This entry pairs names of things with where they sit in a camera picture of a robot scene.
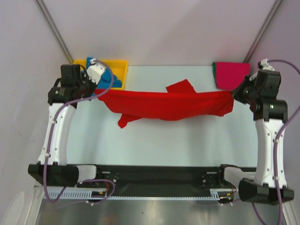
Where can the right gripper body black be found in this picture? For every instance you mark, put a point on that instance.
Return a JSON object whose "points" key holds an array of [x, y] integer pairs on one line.
{"points": [[252, 78]]}

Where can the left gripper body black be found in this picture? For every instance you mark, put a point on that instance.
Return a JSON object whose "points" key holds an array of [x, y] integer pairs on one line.
{"points": [[87, 86]]}

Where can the red t shirt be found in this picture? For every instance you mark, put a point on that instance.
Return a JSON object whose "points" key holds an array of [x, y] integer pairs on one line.
{"points": [[180, 101]]}

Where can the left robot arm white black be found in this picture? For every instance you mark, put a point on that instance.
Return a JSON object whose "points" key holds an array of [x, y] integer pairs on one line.
{"points": [[51, 168]]}

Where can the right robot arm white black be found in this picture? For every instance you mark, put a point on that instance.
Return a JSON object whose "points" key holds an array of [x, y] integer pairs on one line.
{"points": [[268, 185]]}

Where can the folded magenta t shirt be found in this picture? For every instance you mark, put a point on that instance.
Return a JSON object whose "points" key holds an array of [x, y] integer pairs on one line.
{"points": [[229, 75]]}

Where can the blue t shirt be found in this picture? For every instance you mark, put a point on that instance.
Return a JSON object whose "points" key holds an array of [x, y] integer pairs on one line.
{"points": [[107, 69]]}

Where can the yellow plastic tray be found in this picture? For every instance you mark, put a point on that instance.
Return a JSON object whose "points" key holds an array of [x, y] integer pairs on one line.
{"points": [[119, 70]]}

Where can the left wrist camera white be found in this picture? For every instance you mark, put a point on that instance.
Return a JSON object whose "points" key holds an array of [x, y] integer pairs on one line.
{"points": [[95, 71]]}

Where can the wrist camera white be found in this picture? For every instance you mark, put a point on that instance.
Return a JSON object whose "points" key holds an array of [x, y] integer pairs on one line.
{"points": [[95, 71], [264, 65]]}

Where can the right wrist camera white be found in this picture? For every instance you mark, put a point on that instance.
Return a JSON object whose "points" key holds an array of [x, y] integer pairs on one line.
{"points": [[264, 65]]}

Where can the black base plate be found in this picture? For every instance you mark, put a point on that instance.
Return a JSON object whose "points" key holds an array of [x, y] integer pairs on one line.
{"points": [[159, 181]]}

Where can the grey slotted cable duct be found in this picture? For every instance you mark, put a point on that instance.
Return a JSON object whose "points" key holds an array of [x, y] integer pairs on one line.
{"points": [[213, 195]]}

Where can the aluminium frame rail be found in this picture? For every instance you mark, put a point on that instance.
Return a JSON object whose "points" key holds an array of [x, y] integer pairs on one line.
{"points": [[38, 187]]}

